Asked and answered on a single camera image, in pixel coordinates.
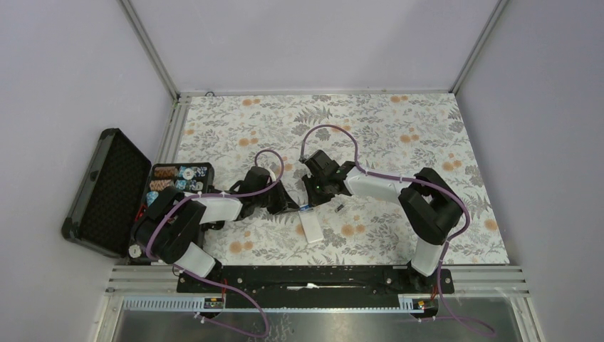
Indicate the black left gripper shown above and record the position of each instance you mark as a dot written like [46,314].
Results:
[285,203]

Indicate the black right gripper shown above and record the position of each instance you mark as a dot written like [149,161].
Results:
[313,199]

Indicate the white remote control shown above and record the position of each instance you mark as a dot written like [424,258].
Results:
[311,226]

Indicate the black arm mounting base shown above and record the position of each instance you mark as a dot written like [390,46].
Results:
[317,287]

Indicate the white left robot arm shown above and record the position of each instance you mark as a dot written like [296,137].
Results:
[168,229]

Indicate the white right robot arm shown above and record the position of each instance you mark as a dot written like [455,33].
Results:
[431,207]

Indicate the floral table mat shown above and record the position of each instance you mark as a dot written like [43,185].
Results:
[393,134]

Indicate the black poker chip case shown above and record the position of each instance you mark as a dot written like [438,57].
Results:
[119,184]

